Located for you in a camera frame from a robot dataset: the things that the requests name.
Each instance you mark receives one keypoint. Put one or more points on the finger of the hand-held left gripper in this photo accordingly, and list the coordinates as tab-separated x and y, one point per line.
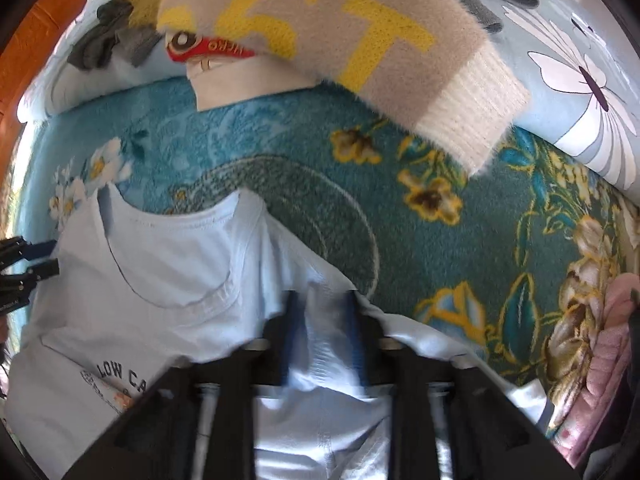
30	280
40	248

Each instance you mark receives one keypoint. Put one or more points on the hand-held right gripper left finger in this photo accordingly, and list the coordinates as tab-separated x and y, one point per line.
291	330

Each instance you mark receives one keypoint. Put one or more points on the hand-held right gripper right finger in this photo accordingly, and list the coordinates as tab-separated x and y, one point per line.
354	330

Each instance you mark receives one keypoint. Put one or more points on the light blue t-shirt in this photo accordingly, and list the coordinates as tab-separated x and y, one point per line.
150	265

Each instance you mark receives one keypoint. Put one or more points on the teal floral blanket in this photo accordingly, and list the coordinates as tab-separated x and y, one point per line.
300	140

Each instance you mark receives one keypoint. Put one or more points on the orange wooden headboard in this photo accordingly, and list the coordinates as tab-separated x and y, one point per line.
45	30

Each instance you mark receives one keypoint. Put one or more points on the dark grey garment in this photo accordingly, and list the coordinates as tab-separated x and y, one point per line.
107	35

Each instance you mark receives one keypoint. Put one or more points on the white garment with red print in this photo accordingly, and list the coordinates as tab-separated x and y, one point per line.
235	85

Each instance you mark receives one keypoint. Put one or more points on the pink cloth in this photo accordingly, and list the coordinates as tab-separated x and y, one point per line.
612	340

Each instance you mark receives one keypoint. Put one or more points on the dark cloth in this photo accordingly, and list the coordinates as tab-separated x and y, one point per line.
620	420

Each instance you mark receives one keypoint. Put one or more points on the beige sweater with yellow letters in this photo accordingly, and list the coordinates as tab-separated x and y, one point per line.
325	20

